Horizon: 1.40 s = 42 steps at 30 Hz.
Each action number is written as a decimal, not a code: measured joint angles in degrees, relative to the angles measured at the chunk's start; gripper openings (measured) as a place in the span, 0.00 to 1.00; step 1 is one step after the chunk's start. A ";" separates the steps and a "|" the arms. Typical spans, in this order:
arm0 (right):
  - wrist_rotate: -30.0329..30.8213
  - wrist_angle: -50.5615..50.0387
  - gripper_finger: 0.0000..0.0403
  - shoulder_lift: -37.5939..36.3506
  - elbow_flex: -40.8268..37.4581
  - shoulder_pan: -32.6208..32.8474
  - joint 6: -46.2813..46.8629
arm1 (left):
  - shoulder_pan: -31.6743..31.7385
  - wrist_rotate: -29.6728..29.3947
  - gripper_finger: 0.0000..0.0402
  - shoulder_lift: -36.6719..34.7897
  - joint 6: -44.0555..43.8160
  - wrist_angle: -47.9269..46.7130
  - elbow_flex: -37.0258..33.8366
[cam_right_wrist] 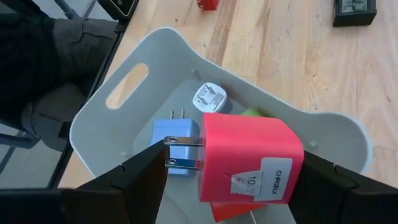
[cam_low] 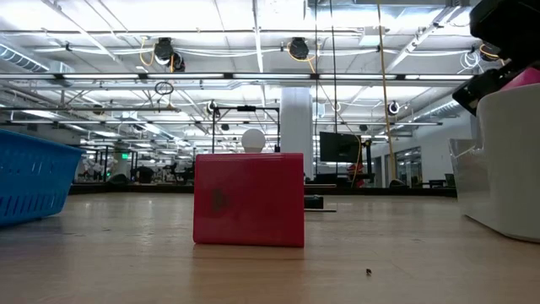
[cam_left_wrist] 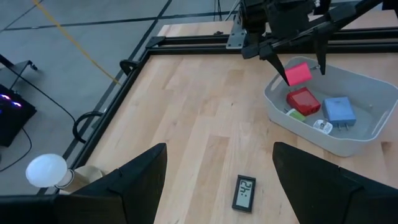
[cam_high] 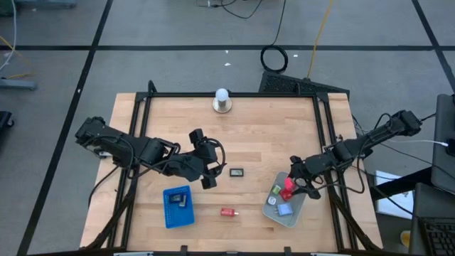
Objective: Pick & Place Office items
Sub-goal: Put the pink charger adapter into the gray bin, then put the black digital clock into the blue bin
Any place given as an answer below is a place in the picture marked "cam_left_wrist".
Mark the grey plastic bin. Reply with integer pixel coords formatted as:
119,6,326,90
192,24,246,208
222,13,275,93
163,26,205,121
263,55,398,158

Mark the white and green charger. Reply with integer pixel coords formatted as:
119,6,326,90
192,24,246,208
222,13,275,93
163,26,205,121
283,107,307,123

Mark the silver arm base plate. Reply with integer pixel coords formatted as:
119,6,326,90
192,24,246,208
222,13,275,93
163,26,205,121
226,21,247,50

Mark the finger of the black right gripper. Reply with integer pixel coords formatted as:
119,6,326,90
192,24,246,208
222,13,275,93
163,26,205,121
263,52,290,86
312,27,328,76

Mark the light blue wall charger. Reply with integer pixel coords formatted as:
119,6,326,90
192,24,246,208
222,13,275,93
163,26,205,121
321,96,358,131

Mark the black box with purple lights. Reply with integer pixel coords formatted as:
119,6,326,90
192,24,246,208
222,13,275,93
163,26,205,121
0,83,37,147

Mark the pink wall charger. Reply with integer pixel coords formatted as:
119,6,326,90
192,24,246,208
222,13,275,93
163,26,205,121
284,61,321,87

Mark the red square wall charger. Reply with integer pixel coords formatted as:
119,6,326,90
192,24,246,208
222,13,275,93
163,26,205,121
285,86,322,117

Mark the coiled black floor cable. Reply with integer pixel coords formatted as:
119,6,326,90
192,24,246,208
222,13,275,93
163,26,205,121
72,111,104,144

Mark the black aluminium table frame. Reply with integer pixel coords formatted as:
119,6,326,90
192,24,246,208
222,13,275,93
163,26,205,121
37,26,398,197

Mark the white light bulb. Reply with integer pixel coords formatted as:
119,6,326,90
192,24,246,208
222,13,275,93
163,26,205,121
25,153,68,189

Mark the black loop bracket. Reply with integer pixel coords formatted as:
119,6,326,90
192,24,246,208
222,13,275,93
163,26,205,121
119,58,140,77

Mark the small white wall charger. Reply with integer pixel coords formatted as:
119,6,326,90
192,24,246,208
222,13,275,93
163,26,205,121
312,119,334,135

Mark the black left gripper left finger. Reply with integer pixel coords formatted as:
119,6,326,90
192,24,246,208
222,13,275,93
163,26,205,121
0,142,169,224

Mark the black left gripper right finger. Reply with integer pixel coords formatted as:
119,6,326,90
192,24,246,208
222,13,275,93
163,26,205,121
272,141,398,224

